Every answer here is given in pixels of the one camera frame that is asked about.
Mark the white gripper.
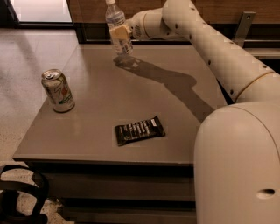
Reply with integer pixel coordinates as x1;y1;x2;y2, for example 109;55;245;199
109;10;157;40

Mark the clear plastic water bottle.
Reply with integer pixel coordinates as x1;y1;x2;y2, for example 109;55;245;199
105;0;133;55

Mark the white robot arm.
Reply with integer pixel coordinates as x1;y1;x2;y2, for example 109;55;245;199
119;0;280;224

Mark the silver soda can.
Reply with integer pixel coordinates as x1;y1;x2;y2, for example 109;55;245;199
41;69;75;113

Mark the black snack bar wrapper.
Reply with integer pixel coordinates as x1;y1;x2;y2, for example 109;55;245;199
115;116;165;146

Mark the grey drawer cabinet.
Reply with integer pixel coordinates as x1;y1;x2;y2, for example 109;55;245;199
14;45;225;224

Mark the grey metal bracket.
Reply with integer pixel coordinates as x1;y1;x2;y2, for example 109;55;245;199
233;11;256;47

